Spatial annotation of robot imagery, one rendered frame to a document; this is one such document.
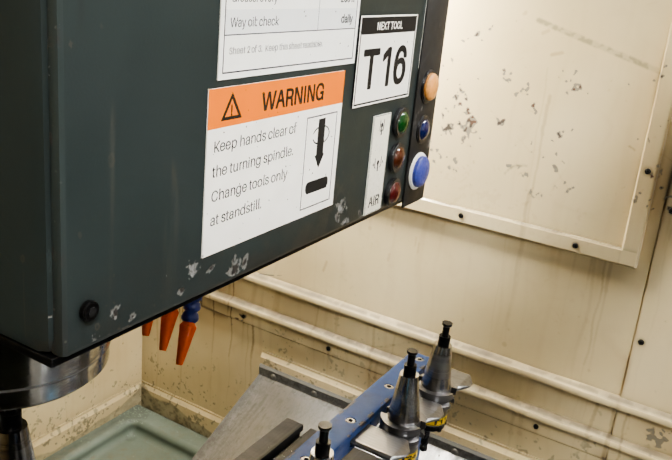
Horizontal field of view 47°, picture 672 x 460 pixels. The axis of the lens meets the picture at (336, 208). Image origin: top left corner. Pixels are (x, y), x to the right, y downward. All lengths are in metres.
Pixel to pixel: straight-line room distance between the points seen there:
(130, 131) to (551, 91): 1.08
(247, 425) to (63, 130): 1.48
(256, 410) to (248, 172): 1.37
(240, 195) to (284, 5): 0.12
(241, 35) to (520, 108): 1.01
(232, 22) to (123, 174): 0.11
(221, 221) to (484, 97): 1.02
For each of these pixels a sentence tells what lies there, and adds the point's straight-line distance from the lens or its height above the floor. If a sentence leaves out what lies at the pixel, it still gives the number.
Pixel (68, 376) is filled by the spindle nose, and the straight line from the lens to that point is 0.63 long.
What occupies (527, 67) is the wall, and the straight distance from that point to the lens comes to 1.43.
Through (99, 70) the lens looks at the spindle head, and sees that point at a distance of 0.40.
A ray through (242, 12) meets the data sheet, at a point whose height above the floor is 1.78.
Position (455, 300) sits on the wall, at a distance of 1.58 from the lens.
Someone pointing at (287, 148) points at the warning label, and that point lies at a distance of 0.54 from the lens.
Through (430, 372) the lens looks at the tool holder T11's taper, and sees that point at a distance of 1.17.
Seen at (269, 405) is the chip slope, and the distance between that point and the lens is 1.85.
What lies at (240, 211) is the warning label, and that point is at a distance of 0.51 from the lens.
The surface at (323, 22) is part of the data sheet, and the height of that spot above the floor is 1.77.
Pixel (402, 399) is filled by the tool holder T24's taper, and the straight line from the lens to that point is 1.07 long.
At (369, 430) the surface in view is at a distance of 1.09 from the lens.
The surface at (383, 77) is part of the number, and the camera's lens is 0.64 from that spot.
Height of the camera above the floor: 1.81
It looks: 18 degrees down
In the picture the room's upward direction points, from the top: 6 degrees clockwise
